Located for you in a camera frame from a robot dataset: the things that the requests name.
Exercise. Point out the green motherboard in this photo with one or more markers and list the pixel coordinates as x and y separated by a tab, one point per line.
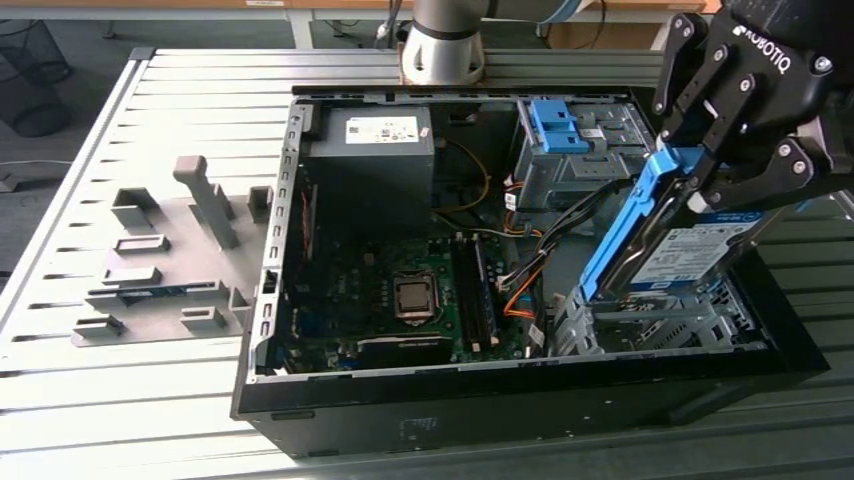
347	300

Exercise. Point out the CPU socket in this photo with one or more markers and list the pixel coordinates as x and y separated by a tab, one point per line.
416	316

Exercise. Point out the grey Dell power supply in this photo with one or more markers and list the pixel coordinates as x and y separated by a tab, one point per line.
373	180

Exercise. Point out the blue RAM stick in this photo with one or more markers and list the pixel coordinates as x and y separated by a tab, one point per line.
487	295

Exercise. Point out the black RAM slot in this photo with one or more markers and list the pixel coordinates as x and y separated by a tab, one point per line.
464	295

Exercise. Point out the metal disk bay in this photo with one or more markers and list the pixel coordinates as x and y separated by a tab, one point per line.
654	325

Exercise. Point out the grey parts rack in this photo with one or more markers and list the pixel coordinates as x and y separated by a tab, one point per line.
166	320

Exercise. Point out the silver CPU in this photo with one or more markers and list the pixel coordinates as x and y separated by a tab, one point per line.
415	295

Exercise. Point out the grey metal drive cage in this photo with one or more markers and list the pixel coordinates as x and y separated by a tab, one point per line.
587	175

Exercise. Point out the hard disk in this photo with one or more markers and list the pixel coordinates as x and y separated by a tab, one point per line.
694	250

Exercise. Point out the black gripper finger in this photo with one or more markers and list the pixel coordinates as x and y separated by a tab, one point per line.
694	100
780	175

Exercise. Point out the white-legged wooden desk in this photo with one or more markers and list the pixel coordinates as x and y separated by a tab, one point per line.
300	30
600	14

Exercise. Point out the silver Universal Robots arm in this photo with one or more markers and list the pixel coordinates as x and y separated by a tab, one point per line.
440	55

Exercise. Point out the blue plastic drive latch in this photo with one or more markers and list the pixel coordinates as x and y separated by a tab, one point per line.
556	130

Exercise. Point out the black open PC case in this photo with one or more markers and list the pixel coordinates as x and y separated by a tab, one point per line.
467	410

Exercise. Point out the black graphics card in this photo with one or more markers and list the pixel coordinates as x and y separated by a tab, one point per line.
407	350

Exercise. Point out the black mesh wastebasket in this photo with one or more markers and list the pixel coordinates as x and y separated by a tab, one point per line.
33	100

